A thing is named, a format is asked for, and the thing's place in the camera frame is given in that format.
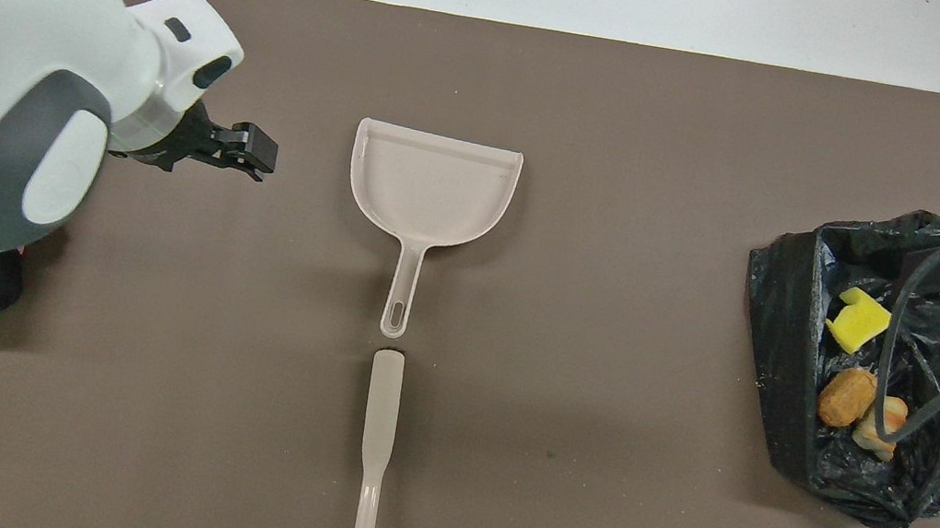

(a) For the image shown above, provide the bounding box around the brown table mat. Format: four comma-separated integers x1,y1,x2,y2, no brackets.
0,0,940,528

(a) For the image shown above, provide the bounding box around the beige hand brush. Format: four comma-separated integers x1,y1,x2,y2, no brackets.
347,347,409,528

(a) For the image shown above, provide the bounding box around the beige plastic dustpan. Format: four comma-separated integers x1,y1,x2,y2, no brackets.
326,116,527,356

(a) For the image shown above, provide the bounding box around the yellow green-backed sponge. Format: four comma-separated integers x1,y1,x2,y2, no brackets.
820,283,896,359

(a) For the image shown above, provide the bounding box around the sliced croissant piece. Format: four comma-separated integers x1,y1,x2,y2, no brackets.
849,391,912,464

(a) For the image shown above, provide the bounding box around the brown bread roll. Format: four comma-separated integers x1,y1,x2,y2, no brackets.
814,362,881,434

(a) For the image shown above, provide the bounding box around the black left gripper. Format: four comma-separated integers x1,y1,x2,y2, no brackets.
108,88,285,187

